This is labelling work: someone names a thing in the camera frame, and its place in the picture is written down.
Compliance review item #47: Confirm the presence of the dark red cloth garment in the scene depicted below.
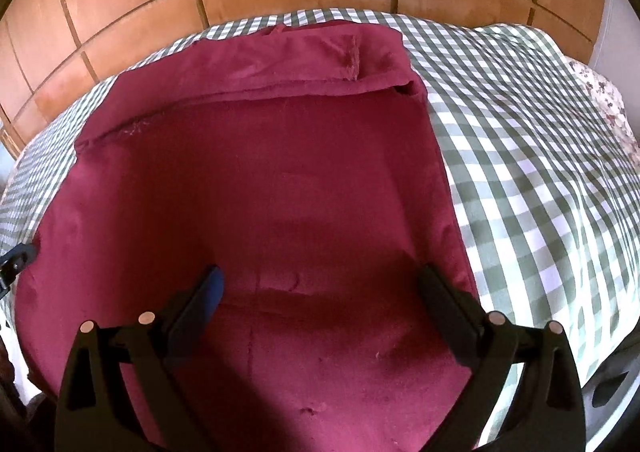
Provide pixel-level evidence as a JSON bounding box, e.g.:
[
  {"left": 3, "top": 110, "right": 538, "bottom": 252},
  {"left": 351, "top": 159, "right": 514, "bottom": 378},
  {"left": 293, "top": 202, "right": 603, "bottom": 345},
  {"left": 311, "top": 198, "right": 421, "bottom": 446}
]
[{"left": 15, "top": 21, "right": 475, "bottom": 451}]

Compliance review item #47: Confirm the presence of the green white checkered bedsheet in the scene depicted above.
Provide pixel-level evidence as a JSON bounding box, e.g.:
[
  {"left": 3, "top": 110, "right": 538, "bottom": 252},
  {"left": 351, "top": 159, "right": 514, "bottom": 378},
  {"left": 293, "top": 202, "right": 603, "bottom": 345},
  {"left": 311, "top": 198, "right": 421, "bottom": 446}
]
[{"left": 1, "top": 8, "right": 639, "bottom": 380}]

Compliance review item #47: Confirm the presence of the floral patterned pillow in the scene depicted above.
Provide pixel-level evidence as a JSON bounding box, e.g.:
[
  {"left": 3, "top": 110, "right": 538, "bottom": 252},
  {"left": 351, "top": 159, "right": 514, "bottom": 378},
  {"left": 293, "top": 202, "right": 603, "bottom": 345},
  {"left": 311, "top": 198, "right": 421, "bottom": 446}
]
[{"left": 565, "top": 57, "right": 639, "bottom": 168}]

